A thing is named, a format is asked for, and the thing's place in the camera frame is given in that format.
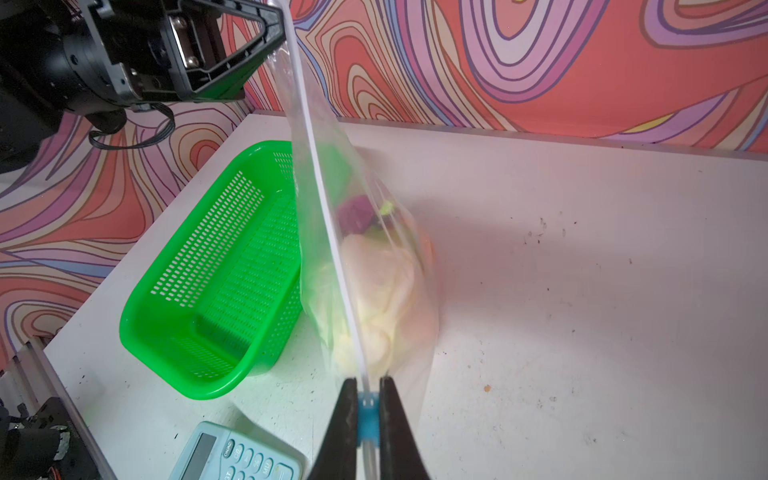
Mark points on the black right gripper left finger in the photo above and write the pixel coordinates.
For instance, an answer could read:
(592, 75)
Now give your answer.
(337, 457)

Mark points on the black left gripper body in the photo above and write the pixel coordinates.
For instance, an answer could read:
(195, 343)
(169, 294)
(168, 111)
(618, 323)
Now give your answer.
(95, 59)

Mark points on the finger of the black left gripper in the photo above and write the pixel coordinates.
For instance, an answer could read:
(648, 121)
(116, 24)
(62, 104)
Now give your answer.
(202, 68)

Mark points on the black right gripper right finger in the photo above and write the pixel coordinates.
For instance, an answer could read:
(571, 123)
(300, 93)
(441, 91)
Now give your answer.
(400, 458)

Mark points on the blue bag zipper slider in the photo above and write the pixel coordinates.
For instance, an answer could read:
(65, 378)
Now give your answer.
(368, 428)

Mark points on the green lettuce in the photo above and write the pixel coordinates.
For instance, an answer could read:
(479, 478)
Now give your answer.
(382, 278)

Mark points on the clear zip top bag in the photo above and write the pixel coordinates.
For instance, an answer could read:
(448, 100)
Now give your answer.
(327, 170)

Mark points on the purple red onion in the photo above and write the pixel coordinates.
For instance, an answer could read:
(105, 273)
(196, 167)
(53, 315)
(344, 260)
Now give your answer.
(356, 215)

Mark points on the teal calculator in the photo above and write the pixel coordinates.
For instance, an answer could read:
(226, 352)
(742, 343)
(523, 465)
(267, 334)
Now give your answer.
(214, 451)

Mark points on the green plastic basket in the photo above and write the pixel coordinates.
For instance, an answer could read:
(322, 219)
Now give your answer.
(220, 301)

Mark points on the aluminium front rail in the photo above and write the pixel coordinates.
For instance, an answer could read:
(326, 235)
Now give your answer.
(43, 435)

